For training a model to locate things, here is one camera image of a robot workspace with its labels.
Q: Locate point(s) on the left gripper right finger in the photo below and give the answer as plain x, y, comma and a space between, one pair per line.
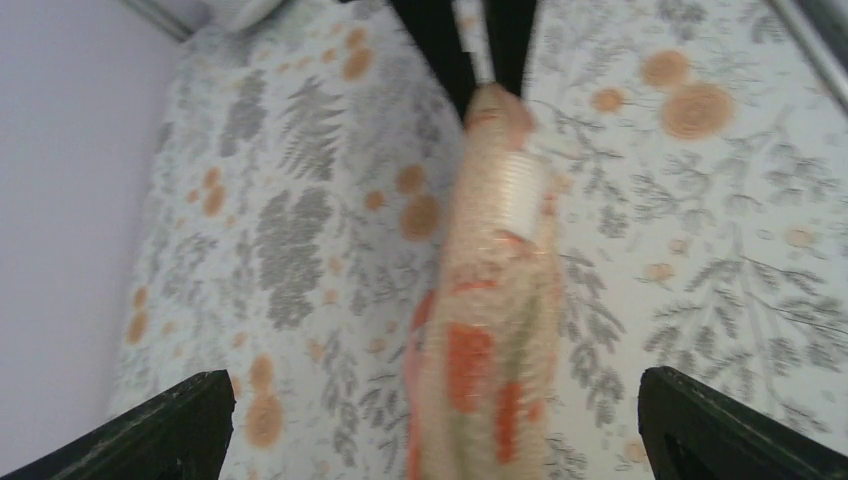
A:
692, 431

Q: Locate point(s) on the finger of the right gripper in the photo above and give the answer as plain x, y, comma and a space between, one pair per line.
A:
433, 28
509, 25

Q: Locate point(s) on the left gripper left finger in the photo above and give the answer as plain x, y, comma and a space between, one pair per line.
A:
181, 433

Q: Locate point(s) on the orange floral mesh laundry bag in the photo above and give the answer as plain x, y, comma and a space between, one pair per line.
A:
484, 346

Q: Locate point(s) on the floral patterned table mat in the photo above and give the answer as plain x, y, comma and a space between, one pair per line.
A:
300, 193

